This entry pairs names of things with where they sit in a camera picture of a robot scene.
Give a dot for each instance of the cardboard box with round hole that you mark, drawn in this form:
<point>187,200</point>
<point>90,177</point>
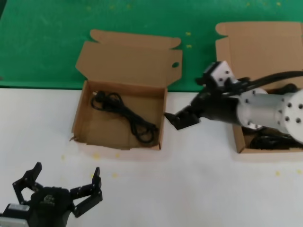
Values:
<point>130,61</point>

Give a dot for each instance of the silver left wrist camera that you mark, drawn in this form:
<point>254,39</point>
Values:
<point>14,218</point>

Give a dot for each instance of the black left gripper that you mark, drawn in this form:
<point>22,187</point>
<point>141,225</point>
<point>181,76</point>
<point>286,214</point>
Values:
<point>47,209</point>

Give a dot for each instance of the green table mat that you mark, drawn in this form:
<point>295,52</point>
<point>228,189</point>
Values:
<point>47,47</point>

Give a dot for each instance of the plain open cardboard box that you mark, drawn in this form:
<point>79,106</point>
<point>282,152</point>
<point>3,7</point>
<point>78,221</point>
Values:
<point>260,47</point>

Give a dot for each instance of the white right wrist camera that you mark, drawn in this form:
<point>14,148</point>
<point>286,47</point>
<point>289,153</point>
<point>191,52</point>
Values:
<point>221,73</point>

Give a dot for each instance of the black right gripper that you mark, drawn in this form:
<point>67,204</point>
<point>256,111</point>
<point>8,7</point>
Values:
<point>217,106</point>

